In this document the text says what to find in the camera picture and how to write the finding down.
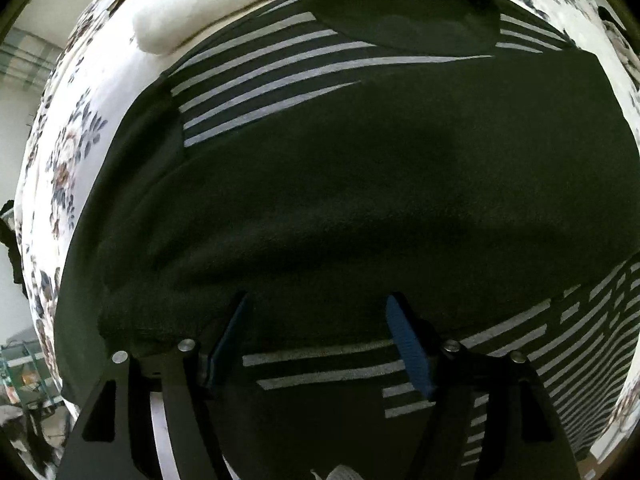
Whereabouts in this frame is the black grey-striped sweater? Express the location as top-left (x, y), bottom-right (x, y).
top-left (52, 0), bottom-right (640, 480)

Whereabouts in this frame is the dark hanging cloth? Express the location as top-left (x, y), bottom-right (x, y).
top-left (0, 199), bottom-right (27, 302)

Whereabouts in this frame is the floral printed blanket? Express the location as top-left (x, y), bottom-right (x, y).
top-left (14, 0), bottom-right (640, 480)

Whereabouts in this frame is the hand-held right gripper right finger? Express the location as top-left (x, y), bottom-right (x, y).
top-left (385, 291), bottom-right (586, 480)

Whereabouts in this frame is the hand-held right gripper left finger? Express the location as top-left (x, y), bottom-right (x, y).
top-left (60, 291), bottom-right (251, 480)

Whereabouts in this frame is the teal metal rack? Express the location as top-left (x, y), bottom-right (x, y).
top-left (0, 327), bottom-right (67, 411)

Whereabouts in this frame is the white folded cloth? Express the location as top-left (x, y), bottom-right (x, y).
top-left (132, 0), bottom-right (347, 57)

